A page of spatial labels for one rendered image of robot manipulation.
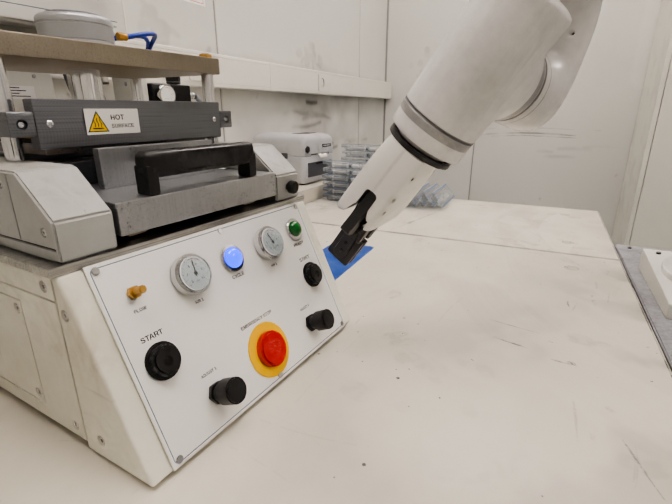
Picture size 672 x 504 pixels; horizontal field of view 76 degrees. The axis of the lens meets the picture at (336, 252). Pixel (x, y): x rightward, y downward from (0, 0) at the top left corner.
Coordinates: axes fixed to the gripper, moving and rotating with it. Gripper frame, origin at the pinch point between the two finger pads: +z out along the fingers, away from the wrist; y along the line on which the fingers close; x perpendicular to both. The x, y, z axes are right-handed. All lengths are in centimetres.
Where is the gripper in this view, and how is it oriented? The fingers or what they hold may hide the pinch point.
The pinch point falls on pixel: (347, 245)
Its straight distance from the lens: 53.2
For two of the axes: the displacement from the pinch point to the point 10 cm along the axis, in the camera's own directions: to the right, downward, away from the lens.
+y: -5.0, 2.7, -8.2
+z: -5.0, 6.9, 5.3
